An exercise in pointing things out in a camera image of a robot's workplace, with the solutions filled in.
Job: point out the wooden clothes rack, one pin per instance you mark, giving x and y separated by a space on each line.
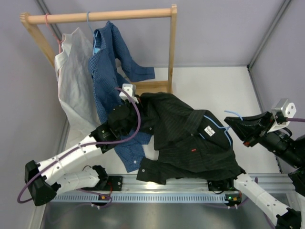
31 22

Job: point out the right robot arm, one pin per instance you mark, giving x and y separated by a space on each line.
293 152

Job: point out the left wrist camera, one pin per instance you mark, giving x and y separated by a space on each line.
128 92

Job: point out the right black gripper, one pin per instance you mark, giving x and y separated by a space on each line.
246 129

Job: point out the light blue hanger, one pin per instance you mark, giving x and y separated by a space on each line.
225 128

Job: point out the blue checked shirt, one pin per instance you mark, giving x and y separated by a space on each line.
110 67

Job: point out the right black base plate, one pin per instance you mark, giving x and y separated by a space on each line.
218 187

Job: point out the blue hanger holding shirt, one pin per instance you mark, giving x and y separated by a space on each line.
95 49

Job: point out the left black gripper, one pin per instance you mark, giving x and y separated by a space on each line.
141 106

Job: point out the aluminium mounting rail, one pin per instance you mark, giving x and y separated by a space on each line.
272 183

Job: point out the white shirt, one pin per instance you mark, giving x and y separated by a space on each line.
75 85

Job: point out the white slotted cable duct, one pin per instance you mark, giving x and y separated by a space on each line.
79 197

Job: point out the pink wire hanger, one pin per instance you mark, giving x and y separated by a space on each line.
59 40

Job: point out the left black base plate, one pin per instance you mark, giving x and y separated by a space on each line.
114 183

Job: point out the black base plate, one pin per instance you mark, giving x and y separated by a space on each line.
218 187
114 183

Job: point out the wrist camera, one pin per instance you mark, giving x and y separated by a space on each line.
282 110
128 92

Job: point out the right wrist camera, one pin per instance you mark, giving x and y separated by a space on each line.
282 110

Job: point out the black pinstriped shirt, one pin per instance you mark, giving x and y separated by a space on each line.
188 145

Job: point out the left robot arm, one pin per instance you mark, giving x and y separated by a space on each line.
122 132

